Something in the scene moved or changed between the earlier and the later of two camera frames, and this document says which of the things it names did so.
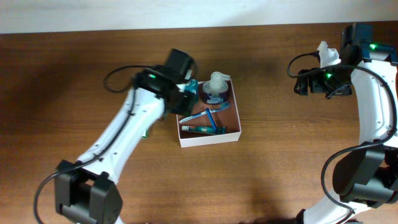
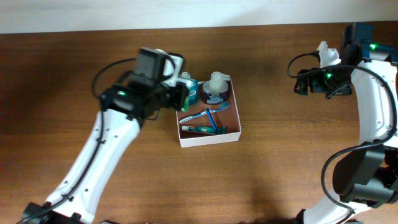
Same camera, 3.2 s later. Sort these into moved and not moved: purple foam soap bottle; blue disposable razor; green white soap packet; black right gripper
Moved: green white soap packet
Not moved: blue disposable razor; purple foam soap bottle; black right gripper
